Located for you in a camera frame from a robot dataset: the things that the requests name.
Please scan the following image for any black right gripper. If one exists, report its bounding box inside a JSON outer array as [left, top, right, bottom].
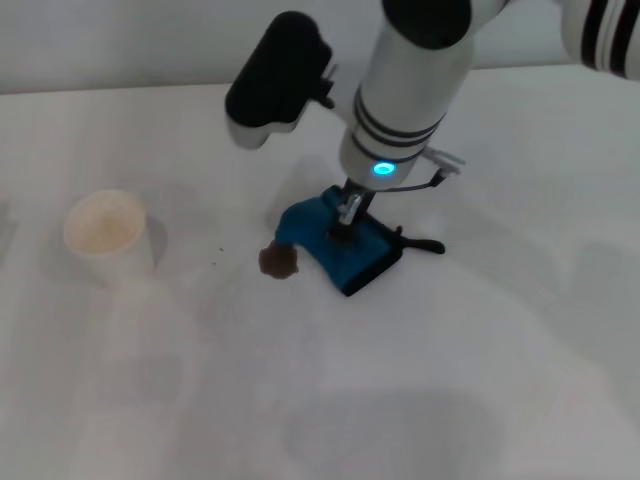
[[326, 180, 377, 245]]

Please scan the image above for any blue rag with black trim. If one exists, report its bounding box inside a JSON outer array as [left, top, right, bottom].
[[276, 185, 447, 298]]

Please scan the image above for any white paper cup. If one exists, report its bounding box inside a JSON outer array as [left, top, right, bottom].
[[63, 188, 156, 287]]

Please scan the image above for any dark liquid stain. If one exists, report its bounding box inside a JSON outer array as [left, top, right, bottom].
[[257, 239, 301, 280]]

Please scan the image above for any grey wrist cable with connector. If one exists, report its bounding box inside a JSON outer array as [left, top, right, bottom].
[[383, 146, 467, 194]]

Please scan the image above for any black and white wrist camera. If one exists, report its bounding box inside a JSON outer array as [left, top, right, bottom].
[[223, 10, 336, 151]]

